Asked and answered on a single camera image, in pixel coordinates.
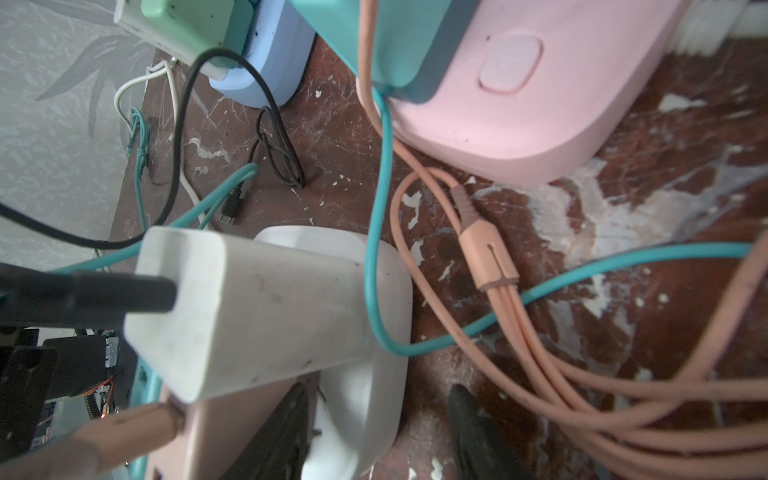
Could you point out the green charger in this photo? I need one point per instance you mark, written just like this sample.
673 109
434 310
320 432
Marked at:
186 29

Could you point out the pink power strip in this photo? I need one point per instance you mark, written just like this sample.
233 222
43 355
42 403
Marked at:
535 88

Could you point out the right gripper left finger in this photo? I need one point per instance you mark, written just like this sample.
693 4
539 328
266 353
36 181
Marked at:
279 449

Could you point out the white charger plug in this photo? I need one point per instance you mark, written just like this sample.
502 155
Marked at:
251 312

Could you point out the pink charger plug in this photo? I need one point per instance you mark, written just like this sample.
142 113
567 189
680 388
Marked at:
216 431

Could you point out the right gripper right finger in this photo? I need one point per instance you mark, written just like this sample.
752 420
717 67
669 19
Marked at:
480 452

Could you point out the white power strip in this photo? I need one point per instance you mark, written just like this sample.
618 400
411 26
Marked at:
359 404

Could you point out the blue power strip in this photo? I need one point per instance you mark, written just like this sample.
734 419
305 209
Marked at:
279 48

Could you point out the teal chargers on pink strip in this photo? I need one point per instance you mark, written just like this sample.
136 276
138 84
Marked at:
415 41

